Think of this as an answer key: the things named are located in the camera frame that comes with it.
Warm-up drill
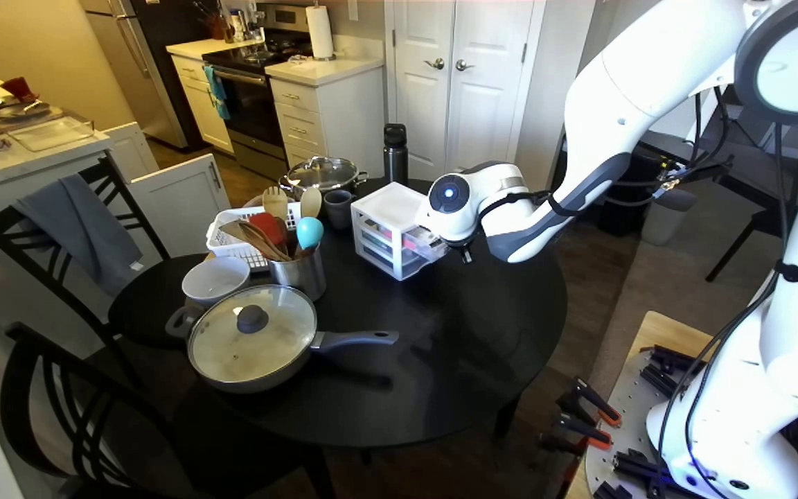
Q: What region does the clear drawer with pink contents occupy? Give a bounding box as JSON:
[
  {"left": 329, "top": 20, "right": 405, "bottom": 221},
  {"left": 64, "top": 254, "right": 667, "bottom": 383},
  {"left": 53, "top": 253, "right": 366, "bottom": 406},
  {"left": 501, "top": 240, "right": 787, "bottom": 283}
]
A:
[{"left": 401, "top": 221, "right": 449, "bottom": 268}]

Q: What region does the white plastic mini drawer unit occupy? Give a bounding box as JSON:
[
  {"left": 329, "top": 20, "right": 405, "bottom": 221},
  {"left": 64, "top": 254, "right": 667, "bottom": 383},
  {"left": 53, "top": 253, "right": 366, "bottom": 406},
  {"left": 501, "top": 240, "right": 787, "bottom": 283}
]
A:
[{"left": 348, "top": 180, "right": 449, "bottom": 283}]

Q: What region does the round black table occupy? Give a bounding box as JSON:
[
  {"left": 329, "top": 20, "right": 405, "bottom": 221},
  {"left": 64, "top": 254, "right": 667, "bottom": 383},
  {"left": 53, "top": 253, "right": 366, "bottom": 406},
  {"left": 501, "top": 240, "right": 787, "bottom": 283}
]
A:
[{"left": 104, "top": 176, "right": 571, "bottom": 452}]

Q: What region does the black thermos bottle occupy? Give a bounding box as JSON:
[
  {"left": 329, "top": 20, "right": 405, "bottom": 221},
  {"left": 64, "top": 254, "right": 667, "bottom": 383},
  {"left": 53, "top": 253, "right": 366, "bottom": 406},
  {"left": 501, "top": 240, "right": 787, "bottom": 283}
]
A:
[{"left": 382, "top": 121, "right": 411, "bottom": 186}]

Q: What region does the dark grey mug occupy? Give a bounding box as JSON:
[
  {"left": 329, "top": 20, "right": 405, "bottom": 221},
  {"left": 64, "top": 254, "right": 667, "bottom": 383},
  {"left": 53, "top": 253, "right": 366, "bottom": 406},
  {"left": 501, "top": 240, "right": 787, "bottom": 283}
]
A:
[{"left": 322, "top": 189, "right": 358, "bottom": 233}]

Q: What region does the grey frying pan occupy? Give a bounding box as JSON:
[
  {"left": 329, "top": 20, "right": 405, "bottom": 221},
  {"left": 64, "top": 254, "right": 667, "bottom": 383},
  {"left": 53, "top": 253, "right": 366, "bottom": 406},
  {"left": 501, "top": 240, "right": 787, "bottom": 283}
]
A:
[{"left": 164, "top": 283, "right": 401, "bottom": 397}]

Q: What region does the blue silicone spatula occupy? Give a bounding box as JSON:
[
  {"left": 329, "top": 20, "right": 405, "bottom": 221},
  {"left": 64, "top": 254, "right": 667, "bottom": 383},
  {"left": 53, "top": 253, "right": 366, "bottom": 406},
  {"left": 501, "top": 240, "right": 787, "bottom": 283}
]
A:
[{"left": 294, "top": 214, "right": 327, "bottom": 254}]

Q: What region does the steel pot with glass lid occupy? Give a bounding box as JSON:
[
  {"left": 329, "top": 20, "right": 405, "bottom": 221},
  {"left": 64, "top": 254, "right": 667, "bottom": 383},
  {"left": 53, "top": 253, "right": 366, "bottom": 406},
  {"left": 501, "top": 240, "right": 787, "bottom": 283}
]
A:
[{"left": 279, "top": 153, "right": 372, "bottom": 200}]

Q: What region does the metal utensil cup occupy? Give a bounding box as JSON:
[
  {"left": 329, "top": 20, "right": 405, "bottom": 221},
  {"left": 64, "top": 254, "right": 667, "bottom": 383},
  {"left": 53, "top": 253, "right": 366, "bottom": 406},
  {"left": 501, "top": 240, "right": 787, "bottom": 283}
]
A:
[{"left": 269, "top": 244, "right": 329, "bottom": 305}]

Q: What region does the wooden spoon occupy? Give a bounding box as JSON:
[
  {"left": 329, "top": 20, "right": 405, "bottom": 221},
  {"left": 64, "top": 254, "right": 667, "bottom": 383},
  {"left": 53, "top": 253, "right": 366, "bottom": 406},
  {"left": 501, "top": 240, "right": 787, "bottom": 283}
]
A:
[
  {"left": 297, "top": 186, "right": 325, "bottom": 221},
  {"left": 257, "top": 186, "right": 290, "bottom": 221}
]

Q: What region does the white double door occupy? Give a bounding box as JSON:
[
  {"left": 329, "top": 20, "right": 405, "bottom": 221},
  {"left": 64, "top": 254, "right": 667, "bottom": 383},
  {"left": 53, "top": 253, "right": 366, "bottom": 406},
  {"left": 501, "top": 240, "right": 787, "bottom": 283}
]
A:
[{"left": 382, "top": 0, "right": 548, "bottom": 186}]

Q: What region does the white cabinet with drawers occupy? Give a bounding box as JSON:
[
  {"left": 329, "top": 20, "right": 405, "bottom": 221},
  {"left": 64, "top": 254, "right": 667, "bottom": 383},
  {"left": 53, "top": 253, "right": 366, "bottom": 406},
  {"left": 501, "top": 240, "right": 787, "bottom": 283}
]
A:
[{"left": 262, "top": 54, "right": 388, "bottom": 180}]

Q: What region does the black clamp orange tip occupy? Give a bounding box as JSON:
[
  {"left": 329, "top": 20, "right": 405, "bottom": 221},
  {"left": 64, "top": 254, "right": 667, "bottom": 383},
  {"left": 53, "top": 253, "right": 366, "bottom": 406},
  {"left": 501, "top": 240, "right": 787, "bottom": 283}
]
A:
[
  {"left": 538, "top": 411, "right": 614, "bottom": 456},
  {"left": 555, "top": 377, "right": 624, "bottom": 429}
]

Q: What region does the red silicone spatula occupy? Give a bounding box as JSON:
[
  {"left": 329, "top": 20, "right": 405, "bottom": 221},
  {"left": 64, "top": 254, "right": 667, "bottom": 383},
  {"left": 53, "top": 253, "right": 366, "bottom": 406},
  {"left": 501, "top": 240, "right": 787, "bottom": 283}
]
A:
[{"left": 247, "top": 210, "right": 290, "bottom": 250}]

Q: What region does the grey bin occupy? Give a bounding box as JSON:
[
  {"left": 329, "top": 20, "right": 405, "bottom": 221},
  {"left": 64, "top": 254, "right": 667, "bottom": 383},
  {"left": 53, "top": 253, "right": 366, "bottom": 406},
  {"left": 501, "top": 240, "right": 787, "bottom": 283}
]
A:
[{"left": 641, "top": 189, "right": 697, "bottom": 247}]

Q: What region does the wooden board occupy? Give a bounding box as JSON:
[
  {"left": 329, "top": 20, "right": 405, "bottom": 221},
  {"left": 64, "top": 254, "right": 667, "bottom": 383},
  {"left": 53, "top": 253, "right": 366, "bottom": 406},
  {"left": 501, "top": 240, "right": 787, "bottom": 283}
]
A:
[{"left": 562, "top": 307, "right": 726, "bottom": 499}]

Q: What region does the glass pan lid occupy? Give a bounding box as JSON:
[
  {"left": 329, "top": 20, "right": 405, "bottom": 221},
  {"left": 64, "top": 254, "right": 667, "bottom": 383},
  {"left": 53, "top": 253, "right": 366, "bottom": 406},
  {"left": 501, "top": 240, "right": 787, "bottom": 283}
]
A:
[{"left": 186, "top": 283, "right": 322, "bottom": 384}]

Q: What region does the white plastic basket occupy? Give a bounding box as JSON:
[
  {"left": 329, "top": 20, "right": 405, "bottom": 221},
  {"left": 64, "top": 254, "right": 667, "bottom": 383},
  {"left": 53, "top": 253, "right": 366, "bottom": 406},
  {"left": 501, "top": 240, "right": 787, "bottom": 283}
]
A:
[{"left": 203, "top": 204, "right": 279, "bottom": 275}]

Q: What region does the white bowl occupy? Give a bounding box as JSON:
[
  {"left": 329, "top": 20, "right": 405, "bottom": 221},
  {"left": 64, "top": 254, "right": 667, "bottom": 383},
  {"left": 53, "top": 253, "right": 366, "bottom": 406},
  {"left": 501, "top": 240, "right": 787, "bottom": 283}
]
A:
[{"left": 181, "top": 254, "right": 254, "bottom": 307}]

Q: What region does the black kitchen stove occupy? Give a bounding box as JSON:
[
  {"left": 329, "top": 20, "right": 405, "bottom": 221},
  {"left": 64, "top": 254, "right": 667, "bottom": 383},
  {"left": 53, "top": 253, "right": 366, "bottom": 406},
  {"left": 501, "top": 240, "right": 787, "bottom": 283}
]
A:
[{"left": 199, "top": 2, "right": 315, "bottom": 183}]

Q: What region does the white paper towel roll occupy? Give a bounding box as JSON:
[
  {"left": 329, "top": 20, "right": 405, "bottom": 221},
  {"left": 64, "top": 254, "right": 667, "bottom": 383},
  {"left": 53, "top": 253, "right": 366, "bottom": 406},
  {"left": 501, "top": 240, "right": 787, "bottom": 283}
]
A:
[{"left": 303, "top": 2, "right": 339, "bottom": 64}]

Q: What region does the black stand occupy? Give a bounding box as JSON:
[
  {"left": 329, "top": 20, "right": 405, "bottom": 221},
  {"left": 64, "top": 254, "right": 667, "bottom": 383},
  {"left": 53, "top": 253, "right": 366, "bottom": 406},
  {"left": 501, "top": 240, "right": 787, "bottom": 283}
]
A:
[{"left": 700, "top": 204, "right": 785, "bottom": 284}]

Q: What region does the teal dish towel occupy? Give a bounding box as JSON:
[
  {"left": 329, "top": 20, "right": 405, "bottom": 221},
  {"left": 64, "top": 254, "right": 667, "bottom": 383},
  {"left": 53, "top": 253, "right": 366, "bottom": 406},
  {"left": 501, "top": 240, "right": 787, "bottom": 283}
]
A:
[{"left": 203, "top": 61, "right": 235, "bottom": 124}]

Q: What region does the white cabinet beside fridge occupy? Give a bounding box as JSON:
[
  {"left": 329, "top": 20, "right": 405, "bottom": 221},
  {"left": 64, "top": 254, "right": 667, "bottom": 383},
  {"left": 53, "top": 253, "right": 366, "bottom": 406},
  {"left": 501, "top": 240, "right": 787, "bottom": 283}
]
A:
[{"left": 164, "top": 36, "right": 269, "bottom": 157}]

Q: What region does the grey cloth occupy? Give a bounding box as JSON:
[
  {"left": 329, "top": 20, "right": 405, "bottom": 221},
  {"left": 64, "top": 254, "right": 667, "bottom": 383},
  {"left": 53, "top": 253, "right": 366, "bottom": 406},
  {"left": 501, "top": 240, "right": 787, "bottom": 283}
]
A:
[{"left": 13, "top": 172, "right": 143, "bottom": 298}]

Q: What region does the refrigerator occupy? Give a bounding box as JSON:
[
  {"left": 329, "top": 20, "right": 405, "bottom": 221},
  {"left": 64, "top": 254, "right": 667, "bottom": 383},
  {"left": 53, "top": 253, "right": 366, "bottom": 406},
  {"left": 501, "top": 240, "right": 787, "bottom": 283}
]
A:
[{"left": 77, "top": 0, "right": 211, "bottom": 153}]

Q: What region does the black wooden chair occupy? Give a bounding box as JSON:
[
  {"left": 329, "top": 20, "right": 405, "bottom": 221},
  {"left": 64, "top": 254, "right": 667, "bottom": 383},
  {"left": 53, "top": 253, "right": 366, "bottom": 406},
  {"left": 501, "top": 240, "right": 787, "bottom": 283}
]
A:
[{"left": 0, "top": 322, "right": 339, "bottom": 499}]

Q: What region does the white kitchen island counter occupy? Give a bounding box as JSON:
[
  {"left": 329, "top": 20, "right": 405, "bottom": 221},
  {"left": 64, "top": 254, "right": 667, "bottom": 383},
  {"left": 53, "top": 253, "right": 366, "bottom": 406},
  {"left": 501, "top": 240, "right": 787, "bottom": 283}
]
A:
[{"left": 0, "top": 114, "right": 233, "bottom": 362}]

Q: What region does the red cup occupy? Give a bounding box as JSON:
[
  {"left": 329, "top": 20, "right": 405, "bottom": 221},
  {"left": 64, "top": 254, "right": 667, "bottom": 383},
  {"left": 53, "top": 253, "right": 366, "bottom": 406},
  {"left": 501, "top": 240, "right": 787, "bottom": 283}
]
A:
[{"left": 0, "top": 75, "right": 32, "bottom": 103}]

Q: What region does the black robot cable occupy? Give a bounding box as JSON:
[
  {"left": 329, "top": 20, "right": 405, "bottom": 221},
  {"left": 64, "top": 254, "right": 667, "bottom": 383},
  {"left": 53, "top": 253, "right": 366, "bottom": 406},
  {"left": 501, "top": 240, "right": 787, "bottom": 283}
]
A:
[{"left": 649, "top": 272, "right": 781, "bottom": 469}]

